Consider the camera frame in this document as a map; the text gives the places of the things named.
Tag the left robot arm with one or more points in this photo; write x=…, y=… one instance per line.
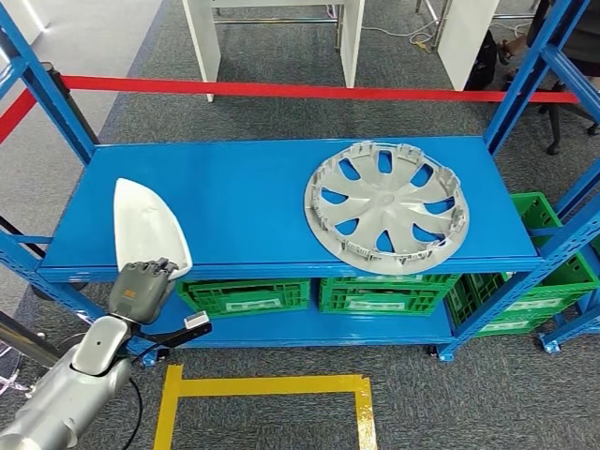
x=70, y=397

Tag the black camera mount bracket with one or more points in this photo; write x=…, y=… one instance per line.
x=178, y=337

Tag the black bag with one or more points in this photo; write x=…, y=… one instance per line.
x=483, y=62

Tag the short red barrier belt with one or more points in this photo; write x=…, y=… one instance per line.
x=13, y=115

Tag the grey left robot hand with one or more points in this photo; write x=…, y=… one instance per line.
x=136, y=292

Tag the yellow floor tape rectangle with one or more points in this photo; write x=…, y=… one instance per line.
x=263, y=385

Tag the blue metal shelf rack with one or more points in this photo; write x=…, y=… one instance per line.
x=234, y=199
x=549, y=343

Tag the black office chair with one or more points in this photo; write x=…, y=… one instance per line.
x=555, y=124

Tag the white plastic cover part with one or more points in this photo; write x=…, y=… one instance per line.
x=145, y=230

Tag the silver wheel hubcap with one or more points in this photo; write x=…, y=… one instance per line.
x=386, y=204

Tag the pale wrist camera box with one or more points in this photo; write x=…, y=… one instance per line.
x=197, y=320

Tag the black barrier stanchion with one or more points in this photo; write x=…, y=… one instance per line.
x=23, y=238

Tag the black rack caster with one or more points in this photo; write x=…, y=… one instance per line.
x=432, y=351

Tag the long red barrier belt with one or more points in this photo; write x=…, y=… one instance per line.
x=281, y=90

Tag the open green plastic crate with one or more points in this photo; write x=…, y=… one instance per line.
x=532, y=211

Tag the white table panel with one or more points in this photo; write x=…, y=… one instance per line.
x=464, y=43

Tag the person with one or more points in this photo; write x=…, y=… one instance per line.
x=581, y=37

